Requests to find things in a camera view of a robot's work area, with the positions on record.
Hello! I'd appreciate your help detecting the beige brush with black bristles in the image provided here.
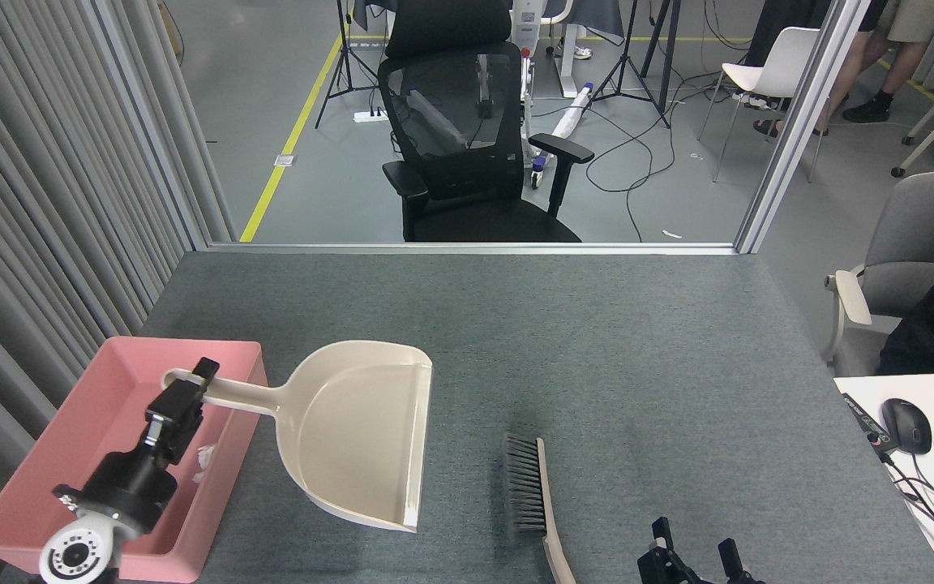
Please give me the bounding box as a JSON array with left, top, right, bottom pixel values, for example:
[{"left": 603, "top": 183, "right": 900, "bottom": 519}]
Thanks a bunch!
[{"left": 505, "top": 436, "right": 577, "bottom": 584}]

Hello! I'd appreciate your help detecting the small black device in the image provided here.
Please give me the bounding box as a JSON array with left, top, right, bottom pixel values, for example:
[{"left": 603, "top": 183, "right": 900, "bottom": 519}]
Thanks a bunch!
[{"left": 842, "top": 393, "right": 899, "bottom": 453}]

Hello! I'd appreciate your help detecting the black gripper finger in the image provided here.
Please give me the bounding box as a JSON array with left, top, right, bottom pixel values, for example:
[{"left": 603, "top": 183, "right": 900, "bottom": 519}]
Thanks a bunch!
[
  {"left": 637, "top": 517, "right": 693, "bottom": 584},
  {"left": 717, "top": 538, "right": 764, "bottom": 584}
]

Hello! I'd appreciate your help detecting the silver table edge rail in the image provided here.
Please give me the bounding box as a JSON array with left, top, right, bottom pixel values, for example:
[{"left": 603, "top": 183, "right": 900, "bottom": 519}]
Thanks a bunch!
[{"left": 206, "top": 241, "right": 739, "bottom": 256}]

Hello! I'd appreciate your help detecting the person on white chair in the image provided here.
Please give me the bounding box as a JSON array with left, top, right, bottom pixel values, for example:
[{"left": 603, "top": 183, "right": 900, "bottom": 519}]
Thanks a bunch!
[{"left": 745, "top": 0, "right": 834, "bottom": 140}]

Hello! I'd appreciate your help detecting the black tripod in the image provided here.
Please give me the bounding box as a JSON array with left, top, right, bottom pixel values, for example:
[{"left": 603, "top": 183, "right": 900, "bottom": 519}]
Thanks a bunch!
[
  {"left": 591, "top": 0, "right": 683, "bottom": 129},
  {"left": 315, "top": 0, "right": 383, "bottom": 129}
]

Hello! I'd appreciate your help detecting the black computer mouse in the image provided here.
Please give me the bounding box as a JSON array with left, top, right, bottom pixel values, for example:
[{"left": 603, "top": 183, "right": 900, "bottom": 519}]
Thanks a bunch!
[{"left": 880, "top": 398, "right": 933, "bottom": 455}]

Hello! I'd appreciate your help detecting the black floor cable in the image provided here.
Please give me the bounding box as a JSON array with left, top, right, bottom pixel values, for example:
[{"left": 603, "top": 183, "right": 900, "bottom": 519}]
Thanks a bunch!
[{"left": 585, "top": 73, "right": 727, "bottom": 243}]

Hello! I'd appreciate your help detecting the grey chair with white armrest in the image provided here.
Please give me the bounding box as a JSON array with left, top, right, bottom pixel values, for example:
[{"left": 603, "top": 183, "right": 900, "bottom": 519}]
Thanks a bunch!
[{"left": 824, "top": 170, "right": 934, "bottom": 378}]

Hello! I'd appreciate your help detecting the beige plastic dustpan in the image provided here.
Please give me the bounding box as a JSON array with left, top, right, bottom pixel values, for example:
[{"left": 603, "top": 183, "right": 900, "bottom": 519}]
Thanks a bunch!
[{"left": 161, "top": 340, "right": 434, "bottom": 534}]

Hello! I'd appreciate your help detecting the standing person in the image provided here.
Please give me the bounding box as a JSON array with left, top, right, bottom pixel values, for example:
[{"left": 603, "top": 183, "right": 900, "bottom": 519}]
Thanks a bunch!
[{"left": 828, "top": 0, "right": 934, "bottom": 124}]

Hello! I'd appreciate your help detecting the black desk cable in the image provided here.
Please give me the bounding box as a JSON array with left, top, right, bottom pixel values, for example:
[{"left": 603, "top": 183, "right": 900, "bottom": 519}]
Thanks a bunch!
[{"left": 876, "top": 450, "right": 934, "bottom": 540}]

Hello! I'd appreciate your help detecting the black mesh office chair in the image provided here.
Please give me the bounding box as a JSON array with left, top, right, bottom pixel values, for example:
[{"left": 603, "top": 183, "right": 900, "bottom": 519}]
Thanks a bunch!
[{"left": 377, "top": 0, "right": 595, "bottom": 243}]

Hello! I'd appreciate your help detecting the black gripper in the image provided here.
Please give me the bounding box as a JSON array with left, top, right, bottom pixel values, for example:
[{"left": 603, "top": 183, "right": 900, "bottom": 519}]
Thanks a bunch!
[{"left": 70, "top": 358, "right": 221, "bottom": 536}]

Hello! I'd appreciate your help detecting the white stand on wheels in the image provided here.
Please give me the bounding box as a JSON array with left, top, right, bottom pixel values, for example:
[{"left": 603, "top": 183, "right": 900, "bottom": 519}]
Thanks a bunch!
[{"left": 510, "top": 0, "right": 589, "bottom": 189}]

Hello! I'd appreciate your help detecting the white plastic chair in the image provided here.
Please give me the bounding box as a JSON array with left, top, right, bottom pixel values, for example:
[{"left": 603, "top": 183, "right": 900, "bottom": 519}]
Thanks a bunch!
[{"left": 698, "top": 27, "right": 829, "bottom": 183}]

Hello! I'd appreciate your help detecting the pink plastic bin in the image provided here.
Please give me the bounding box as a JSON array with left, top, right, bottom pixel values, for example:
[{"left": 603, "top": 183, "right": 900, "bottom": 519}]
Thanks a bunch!
[{"left": 0, "top": 337, "right": 270, "bottom": 583}]

